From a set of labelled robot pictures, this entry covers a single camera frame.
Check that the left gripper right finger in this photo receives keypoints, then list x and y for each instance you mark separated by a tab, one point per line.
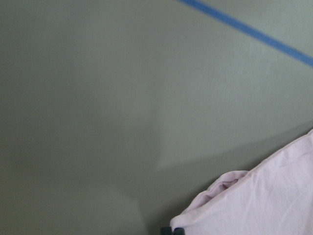
178	231

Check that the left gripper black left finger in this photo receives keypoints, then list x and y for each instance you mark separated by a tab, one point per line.
166	231

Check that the pink Snoopy t-shirt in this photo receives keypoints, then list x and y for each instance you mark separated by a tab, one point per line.
274	198

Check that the blue tape diagonal strip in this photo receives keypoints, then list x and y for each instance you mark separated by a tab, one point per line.
250	31

